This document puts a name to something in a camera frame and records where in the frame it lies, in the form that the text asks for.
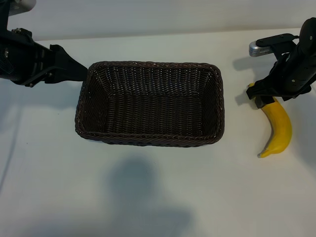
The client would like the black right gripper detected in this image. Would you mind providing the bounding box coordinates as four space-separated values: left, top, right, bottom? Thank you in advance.
246 45 313 110

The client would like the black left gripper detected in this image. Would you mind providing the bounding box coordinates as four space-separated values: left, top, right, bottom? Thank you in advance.
0 28 89 87

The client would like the yellow banana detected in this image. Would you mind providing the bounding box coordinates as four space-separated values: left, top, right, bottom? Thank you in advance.
247 82 293 159

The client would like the dark brown wicker basket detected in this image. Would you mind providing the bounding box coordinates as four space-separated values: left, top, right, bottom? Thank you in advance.
74 61 226 148

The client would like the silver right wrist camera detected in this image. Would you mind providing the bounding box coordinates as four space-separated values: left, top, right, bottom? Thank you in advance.
248 34 298 58

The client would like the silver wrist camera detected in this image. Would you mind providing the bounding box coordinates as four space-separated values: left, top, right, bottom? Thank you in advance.
248 34 298 58
8 0 37 12

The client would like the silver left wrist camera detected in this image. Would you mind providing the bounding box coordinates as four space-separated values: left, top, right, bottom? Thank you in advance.
8 0 37 12

